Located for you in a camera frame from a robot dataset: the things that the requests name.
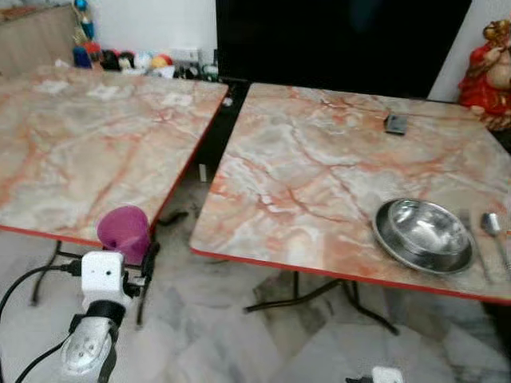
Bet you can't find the purple plastic cup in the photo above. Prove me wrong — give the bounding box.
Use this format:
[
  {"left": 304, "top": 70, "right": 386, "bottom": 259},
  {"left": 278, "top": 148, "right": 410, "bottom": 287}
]
[{"left": 97, "top": 204, "right": 153, "bottom": 266}]

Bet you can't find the steel spoon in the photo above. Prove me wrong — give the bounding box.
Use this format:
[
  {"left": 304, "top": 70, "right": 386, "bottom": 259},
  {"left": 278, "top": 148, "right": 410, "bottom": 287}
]
[{"left": 481, "top": 211, "right": 510, "bottom": 274}]

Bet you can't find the marble top folding table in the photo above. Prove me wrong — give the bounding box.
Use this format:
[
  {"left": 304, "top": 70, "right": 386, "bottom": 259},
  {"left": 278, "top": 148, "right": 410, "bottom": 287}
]
[
  {"left": 0, "top": 65, "right": 231, "bottom": 328},
  {"left": 189, "top": 82, "right": 511, "bottom": 337}
]

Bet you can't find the steel fork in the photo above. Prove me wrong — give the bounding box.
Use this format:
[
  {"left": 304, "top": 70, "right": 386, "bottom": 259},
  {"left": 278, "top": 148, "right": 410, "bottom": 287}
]
[{"left": 458, "top": 208, "right": 493, "bottom": 285}]

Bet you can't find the steel bowl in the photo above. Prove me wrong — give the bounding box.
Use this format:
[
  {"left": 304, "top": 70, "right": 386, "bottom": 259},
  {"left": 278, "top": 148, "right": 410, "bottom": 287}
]
[{"left": 372, "top": 197, "right": 477, "bottom": 277}]

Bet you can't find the orange and yellow toy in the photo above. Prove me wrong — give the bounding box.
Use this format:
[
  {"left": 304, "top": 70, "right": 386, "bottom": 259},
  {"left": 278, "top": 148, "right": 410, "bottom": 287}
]
[{"left": 150, "top": 53, "right": 175, "bottom": 77}]

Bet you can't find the black round toy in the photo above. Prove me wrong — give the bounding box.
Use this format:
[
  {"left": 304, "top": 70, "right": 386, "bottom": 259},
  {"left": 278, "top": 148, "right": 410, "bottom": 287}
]
[{"left": 101, "top": 50, "right": 135, "bottom": 73}]

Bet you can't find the red and gold statue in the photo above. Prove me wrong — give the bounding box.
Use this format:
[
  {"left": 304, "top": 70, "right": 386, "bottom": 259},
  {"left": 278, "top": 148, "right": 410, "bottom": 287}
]
[{"left": 458, "top": 19, "right": 511, "bottom": 132}]

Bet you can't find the blue figurine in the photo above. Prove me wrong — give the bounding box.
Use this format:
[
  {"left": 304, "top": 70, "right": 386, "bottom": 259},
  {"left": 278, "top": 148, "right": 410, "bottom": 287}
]
[{"left": 72, "top": 0, "right": 97, "bottom": 69}]

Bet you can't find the brown wooden board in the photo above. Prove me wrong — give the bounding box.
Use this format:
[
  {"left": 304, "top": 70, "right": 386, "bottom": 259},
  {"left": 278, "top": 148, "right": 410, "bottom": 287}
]
[{"left": 0, "top": 5, "right": 82, "bottom": 78}]

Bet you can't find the small grey square box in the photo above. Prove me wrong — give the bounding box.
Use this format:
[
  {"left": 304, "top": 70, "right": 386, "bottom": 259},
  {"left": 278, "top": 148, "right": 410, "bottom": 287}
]
[{"left": 384, "top": 113, "right": 409, "bottom": 136}]

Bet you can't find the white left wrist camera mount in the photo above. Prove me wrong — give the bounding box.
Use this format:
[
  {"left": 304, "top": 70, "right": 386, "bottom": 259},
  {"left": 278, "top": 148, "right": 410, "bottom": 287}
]
[{"left": 81, "top": 251, "right": 129, "bottom": 312}]

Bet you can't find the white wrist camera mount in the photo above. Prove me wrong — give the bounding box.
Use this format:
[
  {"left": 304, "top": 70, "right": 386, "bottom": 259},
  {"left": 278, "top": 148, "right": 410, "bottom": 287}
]
[
  {"left": 81, "top": 251, "right": 129, "bottom": 312},
  {"left": 371, "top": 365, "right": 405, "bottom": 383}
]

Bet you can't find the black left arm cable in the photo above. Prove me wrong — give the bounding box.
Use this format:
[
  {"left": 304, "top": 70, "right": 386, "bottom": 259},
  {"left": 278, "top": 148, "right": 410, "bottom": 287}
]
[{"left": 0, "top": 257, "right": 85, "bottom": 383}]

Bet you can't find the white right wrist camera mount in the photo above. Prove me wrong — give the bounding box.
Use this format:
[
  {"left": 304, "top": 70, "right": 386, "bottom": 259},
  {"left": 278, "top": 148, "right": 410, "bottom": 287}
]
[{"left": 371, "top": 365, "right": 405, "bottom": 383}]

